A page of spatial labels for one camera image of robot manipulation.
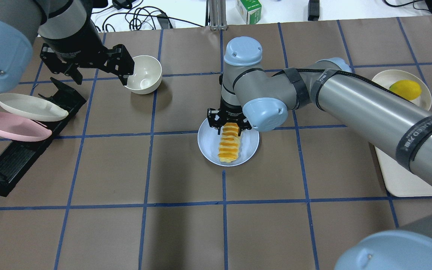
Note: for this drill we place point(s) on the yellow lemon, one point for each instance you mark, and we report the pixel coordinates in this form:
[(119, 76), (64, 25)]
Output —
[(408, 89)]

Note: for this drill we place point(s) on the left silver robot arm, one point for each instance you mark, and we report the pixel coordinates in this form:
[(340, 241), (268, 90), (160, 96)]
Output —
[(21, 21)]

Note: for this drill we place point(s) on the white rectangular tray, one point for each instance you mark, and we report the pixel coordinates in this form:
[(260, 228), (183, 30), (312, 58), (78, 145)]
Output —
[(400, 182)]

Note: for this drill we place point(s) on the cream plate under lemon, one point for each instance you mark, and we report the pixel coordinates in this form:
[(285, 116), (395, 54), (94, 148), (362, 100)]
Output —
[(388, 77)]

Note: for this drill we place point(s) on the cream bowl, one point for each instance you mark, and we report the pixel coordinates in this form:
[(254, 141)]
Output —
[(147, 75)]

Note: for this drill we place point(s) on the black power adapter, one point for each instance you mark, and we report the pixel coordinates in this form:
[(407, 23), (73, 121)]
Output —
[(313, 10)]

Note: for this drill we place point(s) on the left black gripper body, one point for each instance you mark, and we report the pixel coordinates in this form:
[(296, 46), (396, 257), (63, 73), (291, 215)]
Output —
[(83, 55)]

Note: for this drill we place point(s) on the green white carton box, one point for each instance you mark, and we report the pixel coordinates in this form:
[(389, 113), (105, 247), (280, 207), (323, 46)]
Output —
[(249, 10)]

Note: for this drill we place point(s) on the cream plate in rack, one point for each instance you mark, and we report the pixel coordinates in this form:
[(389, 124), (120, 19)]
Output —
[(32, 108)]

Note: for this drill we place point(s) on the blue plate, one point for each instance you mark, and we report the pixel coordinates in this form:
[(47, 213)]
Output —
[(208, 141)]

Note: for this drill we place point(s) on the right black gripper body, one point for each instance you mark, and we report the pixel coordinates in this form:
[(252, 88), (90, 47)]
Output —
[(230, 105)]

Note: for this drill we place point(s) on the black plate rack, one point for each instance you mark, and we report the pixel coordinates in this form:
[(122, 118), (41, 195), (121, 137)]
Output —
[(19, 156)]

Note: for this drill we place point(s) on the pink plate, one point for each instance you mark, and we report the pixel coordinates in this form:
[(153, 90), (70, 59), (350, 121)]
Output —
[(15, 127)]

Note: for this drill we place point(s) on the aluminium frame post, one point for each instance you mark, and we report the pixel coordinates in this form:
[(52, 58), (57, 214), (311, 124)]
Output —
[(216, 15)]

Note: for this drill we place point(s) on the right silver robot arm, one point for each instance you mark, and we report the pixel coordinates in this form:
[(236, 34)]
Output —
[(390, 122)]

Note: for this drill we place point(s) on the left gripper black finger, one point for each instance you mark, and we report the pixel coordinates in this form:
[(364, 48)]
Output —
[(124, 79), (77, 76)]

